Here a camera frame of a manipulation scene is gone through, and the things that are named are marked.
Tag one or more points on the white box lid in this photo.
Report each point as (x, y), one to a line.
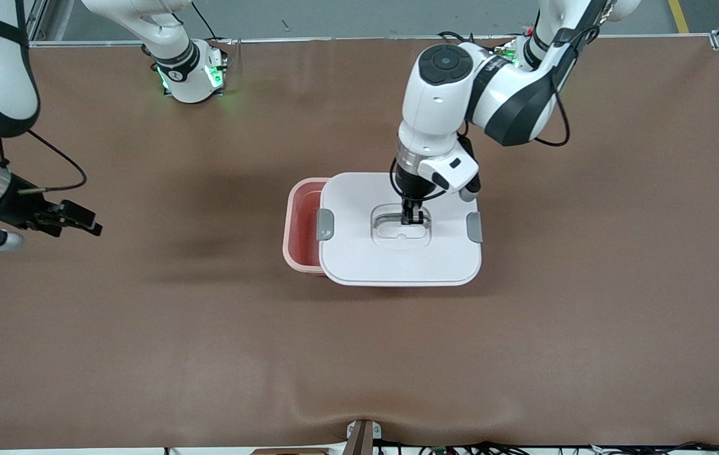
(397, 265)

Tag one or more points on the camera stand post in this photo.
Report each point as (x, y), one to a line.
(362, 439)

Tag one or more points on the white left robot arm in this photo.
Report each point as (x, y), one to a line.
(441, 101)

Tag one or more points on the pink plastic box base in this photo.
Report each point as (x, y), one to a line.
(302, 227)

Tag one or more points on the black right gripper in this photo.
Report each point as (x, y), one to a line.
(20, 205)

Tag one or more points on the gray lid latch clip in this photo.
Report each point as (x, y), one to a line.
(325, 224)
(474, 227)

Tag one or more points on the brown table mat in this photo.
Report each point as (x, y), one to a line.
(359, 354)

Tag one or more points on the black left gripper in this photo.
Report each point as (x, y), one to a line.
(407, 183)

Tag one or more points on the brown wooden board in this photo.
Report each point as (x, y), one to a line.
(289, 452)

